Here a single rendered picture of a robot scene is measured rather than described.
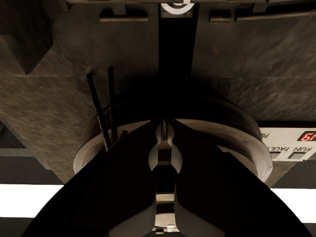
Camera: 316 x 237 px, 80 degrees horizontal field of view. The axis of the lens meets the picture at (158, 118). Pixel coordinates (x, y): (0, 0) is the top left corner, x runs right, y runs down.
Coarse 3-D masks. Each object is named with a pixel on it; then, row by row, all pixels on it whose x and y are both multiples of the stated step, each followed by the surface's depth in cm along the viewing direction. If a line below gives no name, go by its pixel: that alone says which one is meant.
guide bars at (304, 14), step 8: (120, 8) 27; (256, 8) 26; (264, 8) 26; (288, 8) 27; (296, 8) 26; (304, 8) 26; (312, 8) 26; (104, 16) 27; (112, 16) 27; (120, 16) 27; (128, 16) 27; (136, 16) 27; (144, 16) 27; (216, 16) 27; (224, 16) 27; (240, 16) 27; (248, 16) 27; (256, 16) 27; (264, 16) 27; (272, 16) 27; (280, 16) 27; (288, 16) 27; (296, 16) 27
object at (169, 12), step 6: (162, 6) 30; (168, 6) 30; (186, 6) 30; (192, 6) 30; (162, 12) 31; (168, 12) 31; (174, 12) 31; (180, 12) 31; (186, 12) 31; (192, 12) 31
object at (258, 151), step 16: (128, 112) 36; (144, 112) 34; (160, 112) 33; (176, 112) 33; (192, 112) 33; (208, 112) 34; (224, 112) 36; (96, 128) 39; (128, 128) 33; (192, 128) 33; (208, 128) 32; (224, 128) 32; (240, 128) 33; (96, 144) 37; (240, 144) 36; (256, 144) 36; (80, 160) 41; (256, 160) 40; (272, 160) 40
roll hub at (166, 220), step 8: (160, 176) 34; (168, 176) 34; (160, 184) 33; (168, 184) 33; (160, 192) 32; (168, 192) 32; (160, 200) 35; (168, 200) 35; (160, 208) 39; (168, 208) 38; (160, 216) 39; (168, 216) 39; (160, 224) 44; (168, 224) 44
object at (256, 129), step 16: (160, 80) 44; (176, 80) 43; (128, 96) 37; (144, 96) 36; (160, 96) 36; (176, 96) 36; (192, 96) 36; (208, 96) 36; (224, 96) 47; (240, 112) 39; (256, 128) 42
